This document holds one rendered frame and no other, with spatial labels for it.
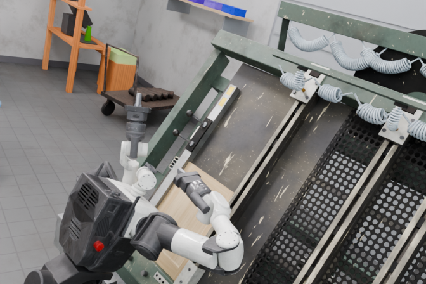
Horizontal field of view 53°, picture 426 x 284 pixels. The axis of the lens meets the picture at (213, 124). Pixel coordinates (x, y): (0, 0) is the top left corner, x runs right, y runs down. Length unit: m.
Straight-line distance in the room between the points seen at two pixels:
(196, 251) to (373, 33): 1.54
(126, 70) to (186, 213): 5.70
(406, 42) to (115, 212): 1.63
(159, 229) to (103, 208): 0.21
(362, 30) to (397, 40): 0.21
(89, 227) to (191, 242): 0.37
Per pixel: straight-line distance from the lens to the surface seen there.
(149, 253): 1.56
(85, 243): 1.64
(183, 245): 1.51
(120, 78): 7.67
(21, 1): 8.56
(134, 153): 1.98
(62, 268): 1.78
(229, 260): 1.47
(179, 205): 2.20
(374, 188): 1.81
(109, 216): 1.61
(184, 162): 2.24
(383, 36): 2.45
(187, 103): 2.42
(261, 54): 2.24
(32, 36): 8.70
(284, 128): 2.02
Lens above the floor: 2.19
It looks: 17 degrees down
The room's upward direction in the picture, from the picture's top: 14 degrees clockwise
